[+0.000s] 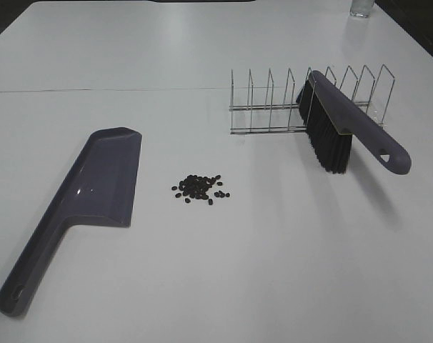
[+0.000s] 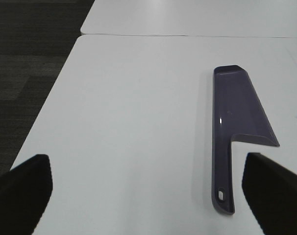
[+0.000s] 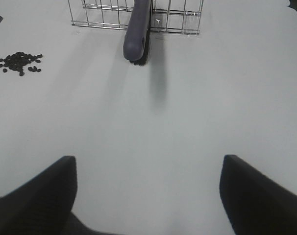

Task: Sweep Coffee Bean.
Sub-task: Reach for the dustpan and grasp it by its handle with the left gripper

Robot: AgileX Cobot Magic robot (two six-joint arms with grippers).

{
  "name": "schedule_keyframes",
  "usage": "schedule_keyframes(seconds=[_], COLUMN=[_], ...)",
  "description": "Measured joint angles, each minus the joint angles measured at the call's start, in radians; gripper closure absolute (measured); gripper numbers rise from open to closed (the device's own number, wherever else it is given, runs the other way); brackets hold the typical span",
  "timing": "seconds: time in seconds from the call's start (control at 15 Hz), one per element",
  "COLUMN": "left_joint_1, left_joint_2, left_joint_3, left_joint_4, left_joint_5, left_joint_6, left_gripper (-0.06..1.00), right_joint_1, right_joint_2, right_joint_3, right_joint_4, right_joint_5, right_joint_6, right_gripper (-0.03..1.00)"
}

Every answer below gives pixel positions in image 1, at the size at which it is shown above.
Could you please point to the clear drinking glass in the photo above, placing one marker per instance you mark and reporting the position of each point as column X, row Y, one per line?
column 361, row 8

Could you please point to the purple plastic dustpan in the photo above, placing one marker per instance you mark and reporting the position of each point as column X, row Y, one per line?
column 98, row 190

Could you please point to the pile of coffee beans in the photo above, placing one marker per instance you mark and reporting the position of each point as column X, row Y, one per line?
column 200, row 188

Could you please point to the purple brush black bristles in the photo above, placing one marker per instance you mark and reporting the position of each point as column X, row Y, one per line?
column 332, row 120

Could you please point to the chrome wire rack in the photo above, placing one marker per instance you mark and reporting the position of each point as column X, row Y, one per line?
column 274, row 108

